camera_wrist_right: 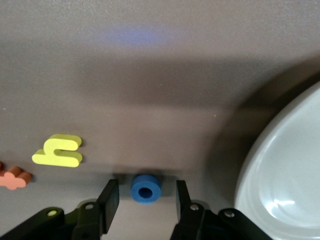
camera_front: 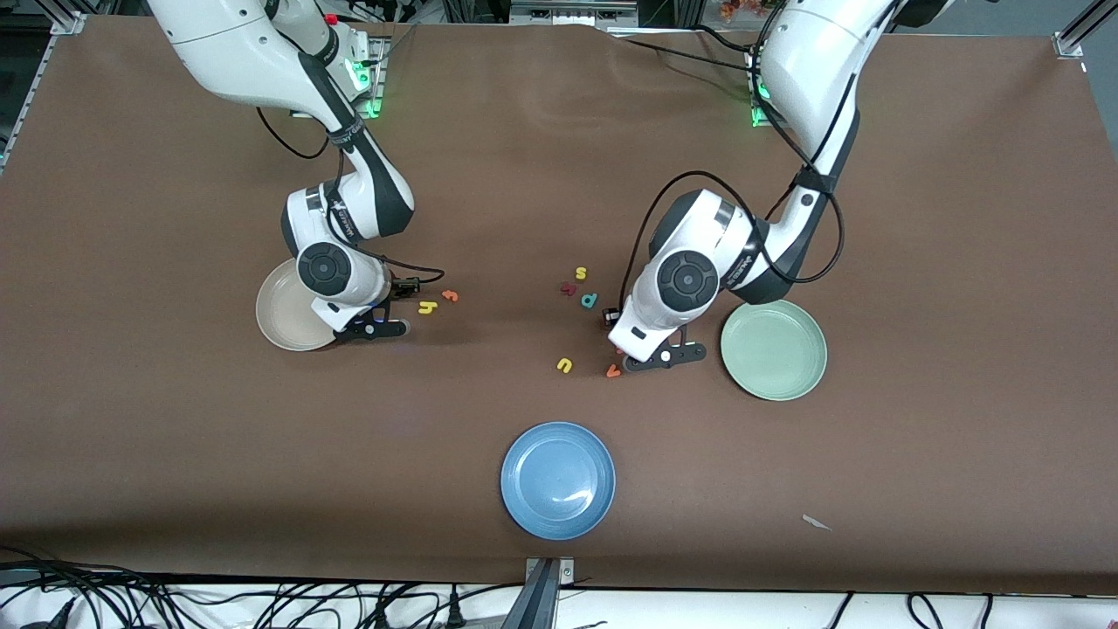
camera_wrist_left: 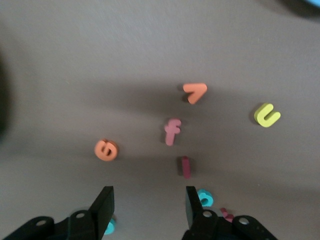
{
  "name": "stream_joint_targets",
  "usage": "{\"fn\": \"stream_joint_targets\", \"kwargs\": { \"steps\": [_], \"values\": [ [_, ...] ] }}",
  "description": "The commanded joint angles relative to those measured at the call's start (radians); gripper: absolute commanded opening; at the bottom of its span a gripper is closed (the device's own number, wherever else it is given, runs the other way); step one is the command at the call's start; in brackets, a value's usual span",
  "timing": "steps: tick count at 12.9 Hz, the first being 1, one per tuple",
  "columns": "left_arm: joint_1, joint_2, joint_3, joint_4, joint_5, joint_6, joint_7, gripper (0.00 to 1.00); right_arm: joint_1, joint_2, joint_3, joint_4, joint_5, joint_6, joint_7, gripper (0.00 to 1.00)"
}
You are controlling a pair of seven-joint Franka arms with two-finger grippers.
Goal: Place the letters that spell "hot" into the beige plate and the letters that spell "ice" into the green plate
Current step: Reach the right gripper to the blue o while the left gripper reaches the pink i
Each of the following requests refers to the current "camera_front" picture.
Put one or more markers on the brown table cover sheet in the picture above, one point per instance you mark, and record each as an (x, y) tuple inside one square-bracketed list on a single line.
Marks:
[(559, 175)]

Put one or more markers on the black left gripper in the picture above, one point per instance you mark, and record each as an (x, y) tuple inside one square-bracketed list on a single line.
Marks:
[(614, 316)]

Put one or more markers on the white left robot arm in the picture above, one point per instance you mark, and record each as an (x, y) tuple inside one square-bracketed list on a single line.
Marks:
[(812, 61)]

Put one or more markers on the beige brown plate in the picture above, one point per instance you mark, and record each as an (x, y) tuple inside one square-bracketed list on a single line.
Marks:
[(279, 314)]

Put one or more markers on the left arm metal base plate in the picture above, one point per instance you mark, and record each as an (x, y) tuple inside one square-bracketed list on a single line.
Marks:
[(755, 120)]

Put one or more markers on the grey equipment box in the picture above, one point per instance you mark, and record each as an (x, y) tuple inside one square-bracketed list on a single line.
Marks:
[(572, 12)]

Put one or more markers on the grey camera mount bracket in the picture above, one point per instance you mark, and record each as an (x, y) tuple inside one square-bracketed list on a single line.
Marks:
[(546, 594)]

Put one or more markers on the small white paper scrap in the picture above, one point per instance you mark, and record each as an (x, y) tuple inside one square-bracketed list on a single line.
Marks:
[(817, 522)]

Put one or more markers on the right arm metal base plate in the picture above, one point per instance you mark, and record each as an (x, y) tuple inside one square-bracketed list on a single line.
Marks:
[(380, 83)]

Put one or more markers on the blue plate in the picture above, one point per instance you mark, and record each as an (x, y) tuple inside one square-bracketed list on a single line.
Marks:
[(557, 480)]

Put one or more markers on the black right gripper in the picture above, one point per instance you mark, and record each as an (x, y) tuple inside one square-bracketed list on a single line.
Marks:
[(401, 286)]

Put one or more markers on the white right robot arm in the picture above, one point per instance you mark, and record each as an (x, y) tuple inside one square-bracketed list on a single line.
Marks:
[(236, 44)]

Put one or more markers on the green plate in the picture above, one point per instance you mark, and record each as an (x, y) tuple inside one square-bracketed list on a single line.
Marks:
[(777, 358)]

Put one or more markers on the orange artificial flowers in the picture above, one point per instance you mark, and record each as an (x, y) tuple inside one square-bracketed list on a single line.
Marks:
[(751, 7)]

